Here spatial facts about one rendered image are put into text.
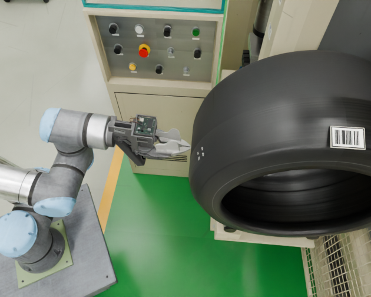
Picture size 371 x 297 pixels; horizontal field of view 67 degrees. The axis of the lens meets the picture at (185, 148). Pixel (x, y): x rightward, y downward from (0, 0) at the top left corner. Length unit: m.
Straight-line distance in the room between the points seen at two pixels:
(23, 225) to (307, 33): 1.09
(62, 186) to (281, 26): 0.70
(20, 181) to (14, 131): 1.98
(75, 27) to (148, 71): 2.41
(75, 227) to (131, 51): 0.84
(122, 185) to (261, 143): 1.66
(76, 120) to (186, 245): 1.36
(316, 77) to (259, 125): 0.16
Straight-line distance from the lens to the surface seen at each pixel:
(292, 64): 0.67
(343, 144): 0.57
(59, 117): 0.75
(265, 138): 0.57
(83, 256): 1.36
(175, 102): 1.47
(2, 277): 1.48
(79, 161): 0.82
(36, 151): 2.54
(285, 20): 0.83
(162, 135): 0.74
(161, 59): 1.37
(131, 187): 2.12
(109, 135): 0.71
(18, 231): 1.17
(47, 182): 0.79
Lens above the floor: 1.85
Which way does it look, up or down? 55 degrees down
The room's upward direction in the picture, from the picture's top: straight up
